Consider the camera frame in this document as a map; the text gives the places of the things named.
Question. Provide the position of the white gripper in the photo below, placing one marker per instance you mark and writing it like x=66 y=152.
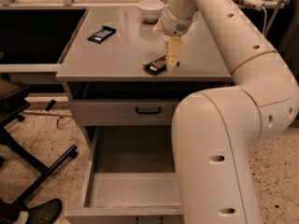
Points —
x=173 y=24

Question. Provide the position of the dark rxbar chocolate bar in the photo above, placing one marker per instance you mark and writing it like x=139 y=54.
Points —
x=157 y=66

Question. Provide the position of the grey drawer cabinet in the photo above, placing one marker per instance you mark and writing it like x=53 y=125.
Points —
x=114 y=69

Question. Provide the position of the dark blue snack bar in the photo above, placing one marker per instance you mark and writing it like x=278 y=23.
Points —
x=101 y=35

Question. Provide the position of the closed top drawer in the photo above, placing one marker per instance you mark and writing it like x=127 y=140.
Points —
x=122 y=112

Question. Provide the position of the open middle drawer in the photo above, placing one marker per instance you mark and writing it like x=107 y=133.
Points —
x=130 y=178

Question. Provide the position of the white ceramic bowl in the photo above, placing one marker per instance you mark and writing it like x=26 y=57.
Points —
x=151 y=10

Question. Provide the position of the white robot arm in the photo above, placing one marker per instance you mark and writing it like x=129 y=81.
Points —
x=212 y=130

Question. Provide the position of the black perforated shoe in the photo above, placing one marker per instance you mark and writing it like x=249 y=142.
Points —
x=46 y=213

